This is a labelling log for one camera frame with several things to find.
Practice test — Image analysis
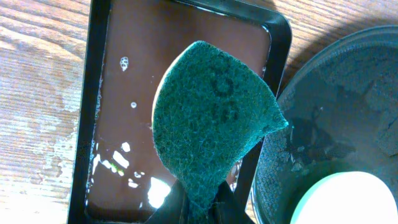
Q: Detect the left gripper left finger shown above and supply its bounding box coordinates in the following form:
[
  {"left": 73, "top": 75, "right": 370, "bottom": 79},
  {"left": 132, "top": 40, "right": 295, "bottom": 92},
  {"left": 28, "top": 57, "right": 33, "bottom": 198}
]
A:
[{"left": 145, "top": 180, "right": 188, "bottom": 224}]

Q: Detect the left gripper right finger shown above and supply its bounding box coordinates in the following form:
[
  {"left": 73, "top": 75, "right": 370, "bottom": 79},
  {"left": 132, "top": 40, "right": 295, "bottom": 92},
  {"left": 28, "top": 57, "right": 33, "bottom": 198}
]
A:
[{"left": 211, "top": 181, "right": 254, "bottom": 224}]

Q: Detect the green yellow sponge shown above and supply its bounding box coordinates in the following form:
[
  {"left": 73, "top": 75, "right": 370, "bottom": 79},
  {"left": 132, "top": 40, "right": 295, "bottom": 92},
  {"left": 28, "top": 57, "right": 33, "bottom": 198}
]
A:
[{"left": 152, "top": 41, "right": 288, "bottom": 223}]

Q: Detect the light blue plate front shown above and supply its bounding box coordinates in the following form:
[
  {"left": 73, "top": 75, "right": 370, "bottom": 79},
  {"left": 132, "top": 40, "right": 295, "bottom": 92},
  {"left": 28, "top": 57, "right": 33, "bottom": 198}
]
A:
[{"left": 290, "top": 171, "right": 397, "bottom": 224}]

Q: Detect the black rectangular tray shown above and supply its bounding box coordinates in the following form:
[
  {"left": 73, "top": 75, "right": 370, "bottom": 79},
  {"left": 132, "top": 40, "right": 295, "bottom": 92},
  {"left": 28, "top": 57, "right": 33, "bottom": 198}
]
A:
[{"left": 67, "top": 0, "right": 292, "bottom": 223}]

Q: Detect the black round tray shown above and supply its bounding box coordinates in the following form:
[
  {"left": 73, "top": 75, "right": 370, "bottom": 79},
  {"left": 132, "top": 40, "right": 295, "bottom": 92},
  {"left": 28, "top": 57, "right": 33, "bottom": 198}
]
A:
[{"left": 252, "top": 25, "right": 397, "bottom": 223}]

